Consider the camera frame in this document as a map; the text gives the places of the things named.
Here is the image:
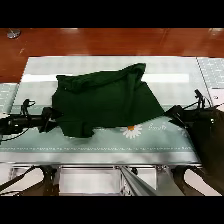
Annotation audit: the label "silver frame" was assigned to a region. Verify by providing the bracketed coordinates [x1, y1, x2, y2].
[0, 162, 224, 197]

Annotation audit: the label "dark green T-shirt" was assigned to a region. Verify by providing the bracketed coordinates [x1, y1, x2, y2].
[50, 62, 166, 139]

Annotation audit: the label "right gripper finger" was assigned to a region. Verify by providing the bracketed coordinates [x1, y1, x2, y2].
[169, 116, 187, 128]
[164, 104, 185, 117]

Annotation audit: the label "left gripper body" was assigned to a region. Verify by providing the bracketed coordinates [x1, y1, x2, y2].
[32, 114, 48, 132]

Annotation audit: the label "black cable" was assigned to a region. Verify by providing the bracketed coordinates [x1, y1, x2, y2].
[0, 127, 33, 144]

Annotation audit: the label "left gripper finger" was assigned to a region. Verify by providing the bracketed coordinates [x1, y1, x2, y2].
[42, 106, 65, 120]
[38, 120, 59, 134]

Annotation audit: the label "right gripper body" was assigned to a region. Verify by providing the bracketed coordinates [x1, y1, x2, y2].
[178, 109, 194, 127]

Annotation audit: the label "silver round disc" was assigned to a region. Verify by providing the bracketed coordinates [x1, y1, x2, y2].
[6, 28, 22, 40]

